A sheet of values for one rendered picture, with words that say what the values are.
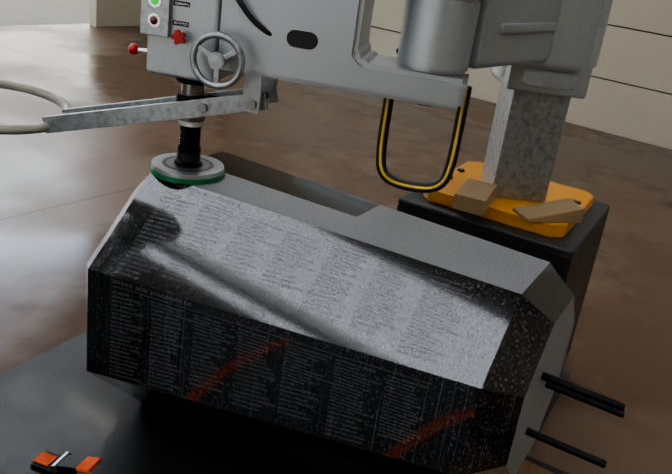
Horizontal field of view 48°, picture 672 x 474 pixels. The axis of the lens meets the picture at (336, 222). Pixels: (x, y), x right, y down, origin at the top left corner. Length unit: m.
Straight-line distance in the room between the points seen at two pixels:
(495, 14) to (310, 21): 0.49
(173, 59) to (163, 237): 0.49
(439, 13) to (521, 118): 0.71
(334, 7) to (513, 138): 0.87
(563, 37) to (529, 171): 0.46
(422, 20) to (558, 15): 0.60
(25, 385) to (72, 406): 0.20
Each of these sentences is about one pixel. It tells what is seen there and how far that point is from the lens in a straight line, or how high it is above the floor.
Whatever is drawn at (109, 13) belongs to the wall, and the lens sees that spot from 10.01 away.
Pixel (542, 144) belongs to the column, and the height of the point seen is 0.98.
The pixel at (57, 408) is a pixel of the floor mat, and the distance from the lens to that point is 2.67.
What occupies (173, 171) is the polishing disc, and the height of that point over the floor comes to 0.85.
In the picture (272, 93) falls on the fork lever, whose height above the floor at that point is 1.09.
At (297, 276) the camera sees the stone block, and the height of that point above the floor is 0.72.
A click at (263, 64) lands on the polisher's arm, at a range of 2.06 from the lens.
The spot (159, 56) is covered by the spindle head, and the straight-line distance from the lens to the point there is 2.15.
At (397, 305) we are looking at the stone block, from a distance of 1.87.
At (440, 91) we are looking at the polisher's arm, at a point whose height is 1.21.
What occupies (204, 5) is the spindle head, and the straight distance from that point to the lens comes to 2.09.
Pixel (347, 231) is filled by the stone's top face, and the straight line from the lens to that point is 2.01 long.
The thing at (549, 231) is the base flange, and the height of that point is 0.76.
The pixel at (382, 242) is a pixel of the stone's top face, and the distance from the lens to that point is 1.97.
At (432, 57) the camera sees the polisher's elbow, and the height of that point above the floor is 1.29.
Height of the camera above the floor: 1.57
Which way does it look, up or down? 21 degrees down
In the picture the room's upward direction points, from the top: 8 degrees clockwise
